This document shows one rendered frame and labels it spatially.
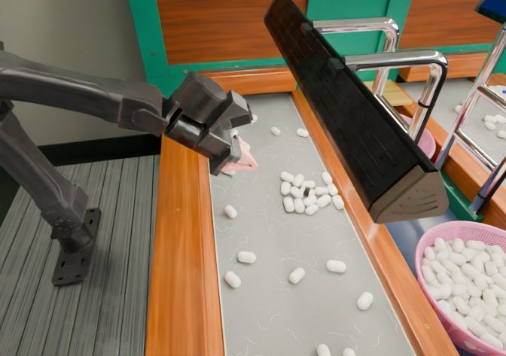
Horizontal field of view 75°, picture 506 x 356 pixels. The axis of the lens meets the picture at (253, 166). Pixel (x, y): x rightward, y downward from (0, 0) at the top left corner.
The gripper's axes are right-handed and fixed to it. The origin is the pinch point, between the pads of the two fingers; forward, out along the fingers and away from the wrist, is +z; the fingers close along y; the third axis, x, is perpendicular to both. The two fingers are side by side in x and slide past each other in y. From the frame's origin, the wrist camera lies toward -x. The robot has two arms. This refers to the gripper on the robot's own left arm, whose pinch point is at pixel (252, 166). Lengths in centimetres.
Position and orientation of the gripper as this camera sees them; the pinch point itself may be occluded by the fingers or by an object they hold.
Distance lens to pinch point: 69.0
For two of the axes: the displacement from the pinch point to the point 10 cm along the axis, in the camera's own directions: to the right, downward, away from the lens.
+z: 7.5, 4.1, 5.3
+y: -1.5, -6.6, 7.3
